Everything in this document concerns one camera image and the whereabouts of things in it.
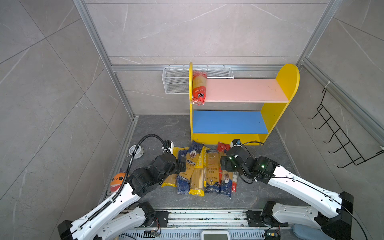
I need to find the red clear spaghetti bag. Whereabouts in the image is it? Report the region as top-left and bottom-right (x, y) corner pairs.
(192, 71), (207, 106)

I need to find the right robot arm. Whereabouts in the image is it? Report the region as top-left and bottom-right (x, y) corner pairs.
(220, 146), (354, 240)

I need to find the black wall hook rack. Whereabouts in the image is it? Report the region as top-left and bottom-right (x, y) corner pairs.
(308, 88), (384, 169)

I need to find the red white-label spaghetti bag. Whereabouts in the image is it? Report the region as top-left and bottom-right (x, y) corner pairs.
(232, 172), (239, 193)

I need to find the round white gauge clock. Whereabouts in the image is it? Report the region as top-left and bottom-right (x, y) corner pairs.
(129, 145), (144, 159)

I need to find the white digital display device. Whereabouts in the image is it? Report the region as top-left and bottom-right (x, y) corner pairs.
(201, 230), (231, 240)

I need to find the yellow Pastatime spaghetti bag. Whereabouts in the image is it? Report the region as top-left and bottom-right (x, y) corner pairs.
(189, 146), (207, 197)

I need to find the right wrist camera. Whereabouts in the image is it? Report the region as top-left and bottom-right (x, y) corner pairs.
(231, 139), (242, 148)

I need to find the pink upper shelf board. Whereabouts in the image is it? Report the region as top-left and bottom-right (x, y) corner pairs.
(206, 79), (289, 103)

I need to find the black corrugated cable hose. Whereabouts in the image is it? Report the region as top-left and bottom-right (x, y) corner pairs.
(86, 133), (168, 221)

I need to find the orange monster toy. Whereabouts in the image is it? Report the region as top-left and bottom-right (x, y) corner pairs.
(110, 173), (126, 194)

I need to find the blue Ankara bag label down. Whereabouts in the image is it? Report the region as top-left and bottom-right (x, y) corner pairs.
(220, 171), (233, 198)

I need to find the dark blue spaghetti No5 bag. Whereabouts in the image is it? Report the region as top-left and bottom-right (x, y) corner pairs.
(176, 149), (191, 195)

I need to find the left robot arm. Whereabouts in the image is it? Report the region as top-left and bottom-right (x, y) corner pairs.
(58, 152), (187, 240)

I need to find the white wire basket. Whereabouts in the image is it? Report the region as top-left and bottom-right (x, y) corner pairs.
(162, 67), (234, 95)

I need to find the blue Ankara spaghetti bag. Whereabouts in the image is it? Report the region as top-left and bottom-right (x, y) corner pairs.
(178, 141), (204, 180)

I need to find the yellow shelf unit frame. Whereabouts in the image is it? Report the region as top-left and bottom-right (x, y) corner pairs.
(190, 64), (300, 146)

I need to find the blue-end Chinese spaghetti bag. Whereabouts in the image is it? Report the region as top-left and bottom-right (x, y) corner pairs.
(206, 150), (220, 193)

